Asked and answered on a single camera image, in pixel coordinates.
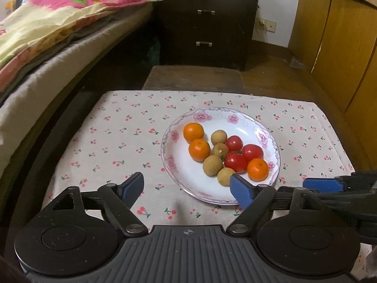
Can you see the dark green cloth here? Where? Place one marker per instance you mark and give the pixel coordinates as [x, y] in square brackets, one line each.
[154, 51]

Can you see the light wooden wardrobe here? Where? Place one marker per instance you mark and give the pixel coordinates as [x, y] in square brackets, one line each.
[338, 50]

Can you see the white floral rim plate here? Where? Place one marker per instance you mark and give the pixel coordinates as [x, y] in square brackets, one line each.
[188, 179]

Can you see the dark wooden nightstand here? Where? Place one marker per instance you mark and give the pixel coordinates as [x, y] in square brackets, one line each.
[229, 35]

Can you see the dark wooden bed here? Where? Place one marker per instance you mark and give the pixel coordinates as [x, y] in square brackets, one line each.
[123, 44]

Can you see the orange and blue toy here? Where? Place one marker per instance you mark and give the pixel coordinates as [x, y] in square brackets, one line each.
[8, 7]

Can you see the cherry print tablecloth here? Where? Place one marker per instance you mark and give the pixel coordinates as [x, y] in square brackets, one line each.
[117, 141]

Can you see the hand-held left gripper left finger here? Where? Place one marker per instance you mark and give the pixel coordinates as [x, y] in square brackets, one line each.
[132, 187]

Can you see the colourful patchwork quilt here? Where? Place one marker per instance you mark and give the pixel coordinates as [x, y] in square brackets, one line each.
[59, 20]

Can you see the beige mattress pad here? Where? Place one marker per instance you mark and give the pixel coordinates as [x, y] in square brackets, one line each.
[44, 85]

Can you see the red cherry tomato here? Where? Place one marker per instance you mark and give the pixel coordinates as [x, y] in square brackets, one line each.
[252, 152]
[235, 162]
[234, 143]

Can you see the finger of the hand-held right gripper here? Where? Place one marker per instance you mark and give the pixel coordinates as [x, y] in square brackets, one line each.
[321, 184]
[353, 200]

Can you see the beige wall outlet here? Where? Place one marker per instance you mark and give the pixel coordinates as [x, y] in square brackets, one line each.
[267, 25]

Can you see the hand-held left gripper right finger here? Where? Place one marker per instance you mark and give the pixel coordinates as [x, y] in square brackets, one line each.
[241, 190]

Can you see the small orange mandarin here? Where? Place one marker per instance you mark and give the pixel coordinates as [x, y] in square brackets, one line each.
[257, 169]
[199, 149]
[193, 131]

